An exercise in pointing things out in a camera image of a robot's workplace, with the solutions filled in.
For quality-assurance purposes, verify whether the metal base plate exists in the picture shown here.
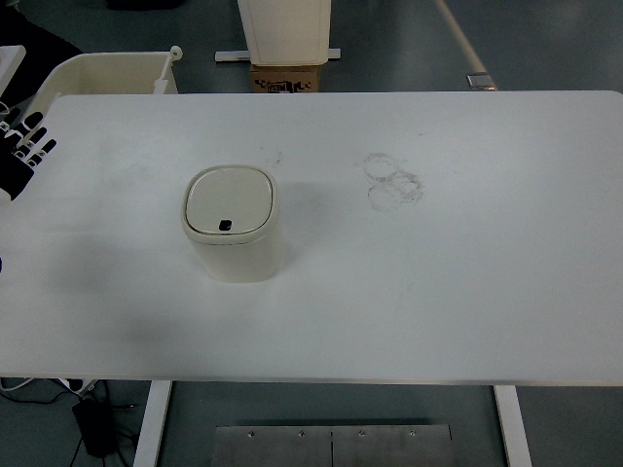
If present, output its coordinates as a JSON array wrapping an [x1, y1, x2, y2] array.
[[211, 424, 458, 466]]

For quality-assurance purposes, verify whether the cream desktop trash can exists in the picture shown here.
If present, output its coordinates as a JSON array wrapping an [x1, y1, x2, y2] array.
[[181, 165, 284, 283]]

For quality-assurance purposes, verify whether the white right table leg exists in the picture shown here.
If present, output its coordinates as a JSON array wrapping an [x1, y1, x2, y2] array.
[[494, 385, 532, 467]]

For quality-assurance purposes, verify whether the cream plastic bin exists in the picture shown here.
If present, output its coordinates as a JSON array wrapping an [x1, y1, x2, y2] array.
[[19, 46, 184, 128]]

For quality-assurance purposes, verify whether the brown cardboard box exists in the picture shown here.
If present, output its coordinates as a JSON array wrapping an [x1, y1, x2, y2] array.
[[249, 65, 321, 93]]

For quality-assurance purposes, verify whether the white table leg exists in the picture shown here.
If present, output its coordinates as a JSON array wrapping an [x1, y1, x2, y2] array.
[[133, 380, 173, 467], [494, 385, 532, 467]]

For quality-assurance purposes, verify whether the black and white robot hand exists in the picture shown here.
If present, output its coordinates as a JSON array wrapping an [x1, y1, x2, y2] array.
[[1, 108, 57, 205]]

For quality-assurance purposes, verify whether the metal floor socket plate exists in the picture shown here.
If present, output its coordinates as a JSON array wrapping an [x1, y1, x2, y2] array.
[[466, 73, 497, 91]]

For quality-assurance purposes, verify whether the black power adapter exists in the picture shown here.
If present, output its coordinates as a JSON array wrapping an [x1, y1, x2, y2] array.
[[72, 399, 118, 458]]

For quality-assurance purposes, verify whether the white left table leg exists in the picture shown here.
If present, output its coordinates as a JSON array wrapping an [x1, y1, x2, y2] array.
[[133, 380, 173, 467]]

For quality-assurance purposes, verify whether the white table foot bar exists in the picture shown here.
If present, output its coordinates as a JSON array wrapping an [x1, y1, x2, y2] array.
[[214, 48, 342, 63]]

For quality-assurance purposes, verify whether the white table at left edge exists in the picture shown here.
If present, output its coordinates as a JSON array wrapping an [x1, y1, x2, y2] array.
[[0, 45, 26, 95]]

